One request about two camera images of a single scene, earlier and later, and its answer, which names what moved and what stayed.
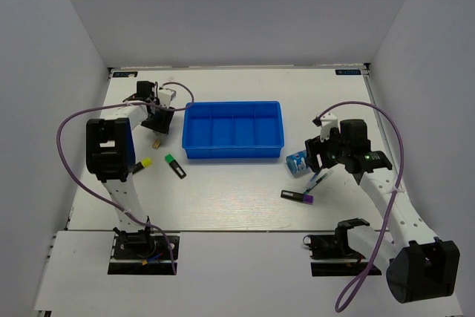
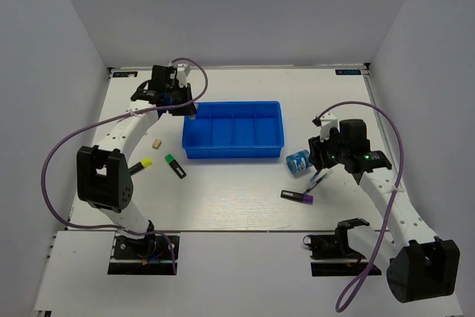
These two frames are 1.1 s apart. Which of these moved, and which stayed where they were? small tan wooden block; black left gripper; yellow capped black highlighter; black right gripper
Moved: black left gripper
Stayed: yellow capped black highlighter; black right gripper; small tan wooden block
